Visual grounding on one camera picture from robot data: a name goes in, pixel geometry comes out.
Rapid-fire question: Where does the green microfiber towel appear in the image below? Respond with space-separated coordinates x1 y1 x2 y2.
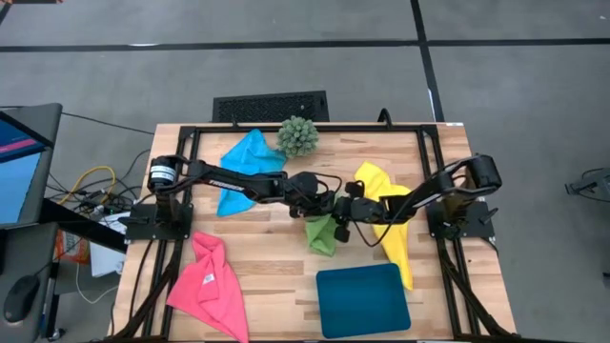
304 190 347 258

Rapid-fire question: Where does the yellow microfiber towel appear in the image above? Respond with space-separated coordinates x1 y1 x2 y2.
354 160 415 292

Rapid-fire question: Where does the blue microfiber towel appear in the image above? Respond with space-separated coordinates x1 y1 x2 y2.
216 128 289 218

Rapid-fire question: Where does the teal plastic bin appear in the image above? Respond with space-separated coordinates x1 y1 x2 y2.
315 262 413 340

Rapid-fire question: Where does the pink microfiber towel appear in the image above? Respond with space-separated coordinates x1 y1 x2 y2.
165 231 251 343

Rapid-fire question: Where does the green potted plant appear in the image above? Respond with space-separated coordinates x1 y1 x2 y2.
275 115 320 159

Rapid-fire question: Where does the white paper sheet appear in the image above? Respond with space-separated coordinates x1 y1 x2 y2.
89 240 126 278

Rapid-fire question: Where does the orange packet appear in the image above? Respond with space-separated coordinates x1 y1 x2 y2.
54 230 92 266

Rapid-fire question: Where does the grey computer monitor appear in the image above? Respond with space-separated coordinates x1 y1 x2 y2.
0 102 64 230

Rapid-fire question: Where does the grey side desk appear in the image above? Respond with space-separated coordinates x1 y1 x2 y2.
0 221 61 343

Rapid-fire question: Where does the black computer mouse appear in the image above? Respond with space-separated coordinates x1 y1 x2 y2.
2 274 41 326

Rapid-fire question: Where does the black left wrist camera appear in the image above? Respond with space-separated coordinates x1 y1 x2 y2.
343 179 367 199

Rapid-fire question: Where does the black right camera cable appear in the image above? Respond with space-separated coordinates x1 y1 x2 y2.
355 204 406 249

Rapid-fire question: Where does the black metal table frame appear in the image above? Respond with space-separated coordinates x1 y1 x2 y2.
102 122 520 343

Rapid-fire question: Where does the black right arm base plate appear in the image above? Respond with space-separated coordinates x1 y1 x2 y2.
425 199 499 240

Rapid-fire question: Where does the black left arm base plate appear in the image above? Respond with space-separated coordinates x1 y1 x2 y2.
124 203 194 241

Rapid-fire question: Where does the yellow floor cable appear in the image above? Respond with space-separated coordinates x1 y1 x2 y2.
56 165 118 207

